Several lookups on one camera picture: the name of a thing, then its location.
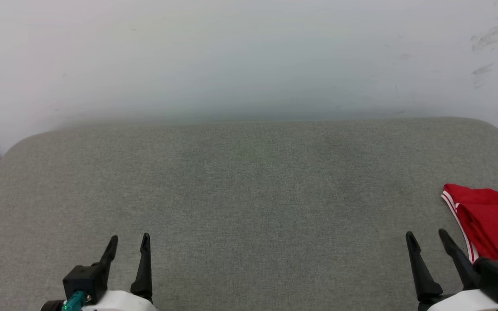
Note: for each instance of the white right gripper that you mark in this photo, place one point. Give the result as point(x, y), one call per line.
point(469, 302)

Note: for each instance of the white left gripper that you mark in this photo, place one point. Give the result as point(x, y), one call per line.
point(123, 302)

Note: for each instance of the red basketball jersey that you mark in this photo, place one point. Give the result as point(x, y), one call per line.
point(495, 220)

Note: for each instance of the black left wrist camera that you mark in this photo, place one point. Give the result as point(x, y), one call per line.
point(84, 280)

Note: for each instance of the teal left camera connector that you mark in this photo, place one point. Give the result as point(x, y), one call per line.
point(74, 302)

